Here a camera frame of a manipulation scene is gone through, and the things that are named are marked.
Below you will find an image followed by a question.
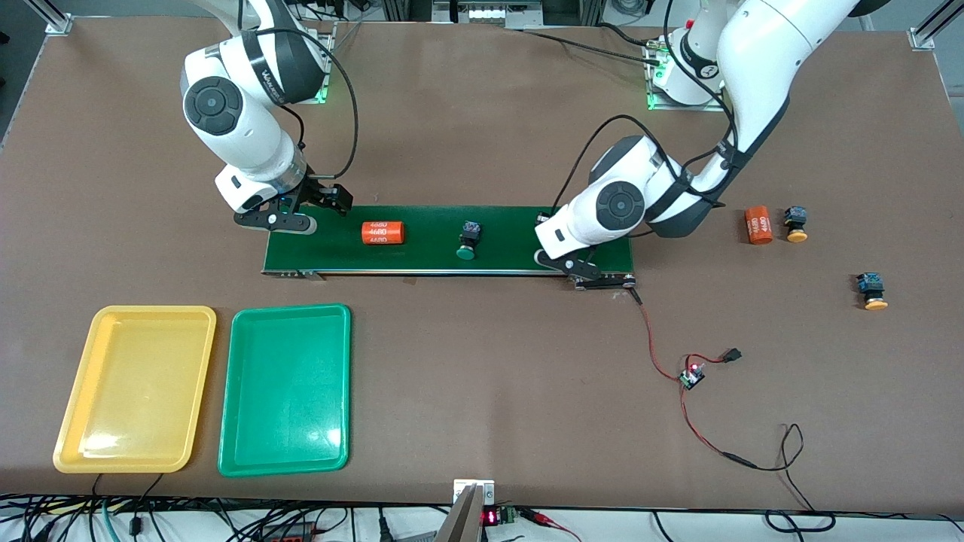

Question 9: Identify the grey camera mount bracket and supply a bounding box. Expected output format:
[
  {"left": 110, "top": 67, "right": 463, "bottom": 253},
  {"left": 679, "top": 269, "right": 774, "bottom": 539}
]
[{"left": 435, "top": 479, "right": 498, "bottom": 542}]

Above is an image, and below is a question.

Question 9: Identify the red black power strip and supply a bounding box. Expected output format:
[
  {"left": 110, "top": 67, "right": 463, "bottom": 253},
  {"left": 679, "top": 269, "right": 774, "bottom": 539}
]
[{"left": 260, "top": 527, "right": 332, "bottom": 542}]

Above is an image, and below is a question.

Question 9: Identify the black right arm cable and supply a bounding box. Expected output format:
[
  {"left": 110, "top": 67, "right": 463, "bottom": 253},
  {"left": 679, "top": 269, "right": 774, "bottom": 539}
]
[{"left": 237, "top": 0, "right": 360, "bottom": 181}]

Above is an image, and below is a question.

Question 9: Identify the aluminium corner profile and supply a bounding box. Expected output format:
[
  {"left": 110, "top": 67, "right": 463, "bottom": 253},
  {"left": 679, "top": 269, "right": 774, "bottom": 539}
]
[
  {"left": 908, "top": 0, "right": 964, "bottom": 51},
  {"left": 23, "top": 0, "right": 74, "bottom": 35}
]

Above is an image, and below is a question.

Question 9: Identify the green conveyor belt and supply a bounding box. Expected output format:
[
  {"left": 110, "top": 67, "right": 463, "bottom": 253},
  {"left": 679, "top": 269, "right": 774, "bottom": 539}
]
[{"left": 261, "top": 203, "right": 638, "bottom": 292}]

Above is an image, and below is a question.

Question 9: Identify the orange cylinder white 4680 print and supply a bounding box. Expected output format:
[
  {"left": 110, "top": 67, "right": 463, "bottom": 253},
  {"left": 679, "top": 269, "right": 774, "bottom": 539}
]
[
  {"left": 744, "top": 204, "right": 775, "bottom": 246},
  {"left": 361, "top": 221, "right": 406, "bottom": 246}
]

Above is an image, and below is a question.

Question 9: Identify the green plastic tray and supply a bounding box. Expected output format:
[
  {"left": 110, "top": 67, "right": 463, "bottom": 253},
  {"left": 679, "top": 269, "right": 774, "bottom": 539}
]
[{"left": 217, "top": 303, "right": 352, "bottom": 478}]

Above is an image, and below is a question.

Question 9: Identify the red alligator clip lead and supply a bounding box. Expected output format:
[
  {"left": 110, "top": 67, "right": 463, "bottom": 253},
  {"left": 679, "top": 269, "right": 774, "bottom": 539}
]
[{"left": 518, "top": 508, "right": 584, "bottom": 542}]

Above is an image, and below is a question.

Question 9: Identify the tangled black cable bundle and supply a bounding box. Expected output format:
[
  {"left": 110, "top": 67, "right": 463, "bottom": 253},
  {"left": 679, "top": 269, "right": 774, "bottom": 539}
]
[{"left": 0, "top": 474, "right": 453, "bottom": 542}]

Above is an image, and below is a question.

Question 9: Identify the thin black power cable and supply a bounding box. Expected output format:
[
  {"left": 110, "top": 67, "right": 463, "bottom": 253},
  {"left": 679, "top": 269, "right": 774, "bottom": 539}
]
[{"left": 721, "top": 423, "right": 818, "bottom": 514}]

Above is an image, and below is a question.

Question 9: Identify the red black motor wire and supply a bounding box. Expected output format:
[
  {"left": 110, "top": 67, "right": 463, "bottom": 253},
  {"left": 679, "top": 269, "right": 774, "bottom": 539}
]
[{"left": 631, "top": 288, "right": 745, "bottom": 457}]

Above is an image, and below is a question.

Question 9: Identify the silver box with lights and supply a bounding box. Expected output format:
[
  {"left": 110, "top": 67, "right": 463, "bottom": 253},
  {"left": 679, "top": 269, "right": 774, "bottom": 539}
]
[{"left": 433, "top": 0, "right": 545, "bottom": 31}]

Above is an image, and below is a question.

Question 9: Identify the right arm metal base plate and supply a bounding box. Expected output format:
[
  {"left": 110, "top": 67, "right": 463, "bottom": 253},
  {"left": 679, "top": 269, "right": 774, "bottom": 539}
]
[{"left": 249, "top": 21, "right": 337, "bottom": 105}]

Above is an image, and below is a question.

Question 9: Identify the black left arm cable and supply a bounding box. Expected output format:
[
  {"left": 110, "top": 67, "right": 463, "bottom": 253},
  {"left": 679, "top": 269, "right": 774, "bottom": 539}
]
[{"left": 554, "top": 0, "right": 743, "bottom": 219}]

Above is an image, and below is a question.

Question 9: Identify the black looped floor cable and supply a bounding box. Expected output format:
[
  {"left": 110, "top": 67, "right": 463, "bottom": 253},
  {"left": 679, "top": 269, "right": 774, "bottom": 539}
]
[{"left": 764, "top": 510, "right": 837, "bottom": 534}]

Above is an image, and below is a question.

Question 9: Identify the green push button switch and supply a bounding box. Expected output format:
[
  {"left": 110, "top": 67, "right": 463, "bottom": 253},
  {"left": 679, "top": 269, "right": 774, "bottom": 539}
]
[{"left": 456, "top": 221, "right": 484, "bottom": 262}]

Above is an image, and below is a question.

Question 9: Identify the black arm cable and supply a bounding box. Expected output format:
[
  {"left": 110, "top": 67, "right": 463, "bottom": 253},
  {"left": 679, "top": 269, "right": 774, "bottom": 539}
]
[
  {"left": 554, "top": 0, "right": 743, "bottom": 219},
  {"left": 237, "top": 0, "right": 360, "bottom": 181}
]

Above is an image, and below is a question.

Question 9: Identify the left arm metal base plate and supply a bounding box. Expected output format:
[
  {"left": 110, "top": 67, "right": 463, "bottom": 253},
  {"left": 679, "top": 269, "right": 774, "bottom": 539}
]
[{"left": 646, "top": 38, "right": 728, "bottom": 113}]

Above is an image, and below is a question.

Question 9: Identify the yellow plastic tray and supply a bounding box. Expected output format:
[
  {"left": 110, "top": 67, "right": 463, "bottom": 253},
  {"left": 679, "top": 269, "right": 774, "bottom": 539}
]
[{"left": 52, "top": 305, "right": 218, "bottom": 474}]

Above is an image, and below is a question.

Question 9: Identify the black cable on table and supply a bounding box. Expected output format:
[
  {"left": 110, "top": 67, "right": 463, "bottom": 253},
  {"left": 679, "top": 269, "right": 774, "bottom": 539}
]
[{"left": 520, "top": 23, "right": 664, "bottom": 69}]

